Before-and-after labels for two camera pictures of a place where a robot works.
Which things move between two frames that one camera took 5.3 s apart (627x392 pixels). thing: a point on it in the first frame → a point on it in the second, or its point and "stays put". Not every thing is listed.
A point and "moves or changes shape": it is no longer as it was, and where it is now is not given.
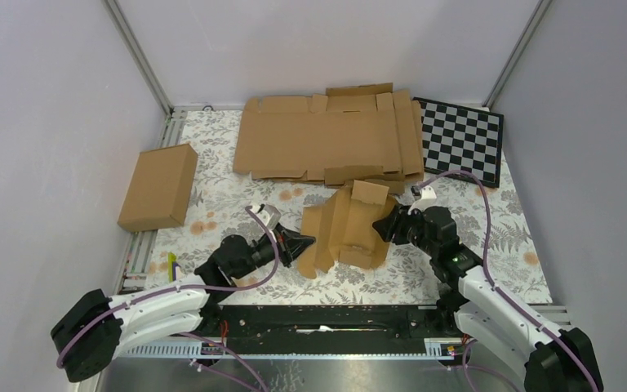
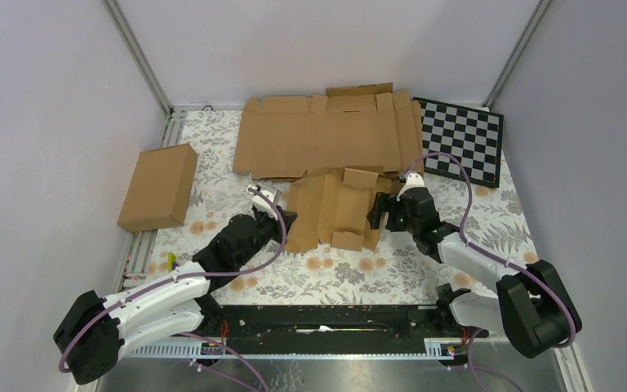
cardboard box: [343, 230] moves or changes shape
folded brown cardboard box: [159, 189] stays put
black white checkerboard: [458, 138] stays put
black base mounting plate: [326, 328] stays put
